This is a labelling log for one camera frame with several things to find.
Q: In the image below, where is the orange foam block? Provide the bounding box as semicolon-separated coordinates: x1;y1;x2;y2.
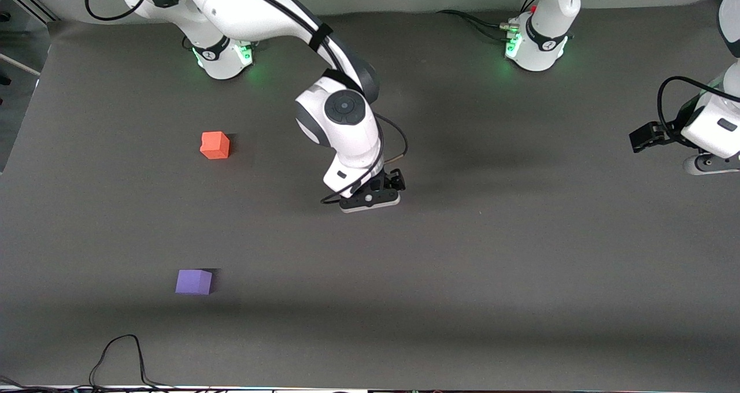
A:
199;131;231;160

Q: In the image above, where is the thin black looped table cable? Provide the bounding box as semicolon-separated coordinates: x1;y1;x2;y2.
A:
88;334;180;391

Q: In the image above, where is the purple foam block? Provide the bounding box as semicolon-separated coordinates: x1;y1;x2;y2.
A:
175;269;213;295

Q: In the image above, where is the black left base power cable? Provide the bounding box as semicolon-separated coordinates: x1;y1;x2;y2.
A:
436;9;515;41

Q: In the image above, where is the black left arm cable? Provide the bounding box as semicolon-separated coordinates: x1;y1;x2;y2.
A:
658;76;740;145

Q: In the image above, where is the black cable bundle table edge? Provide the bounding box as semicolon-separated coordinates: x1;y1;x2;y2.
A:
0;375;174;393

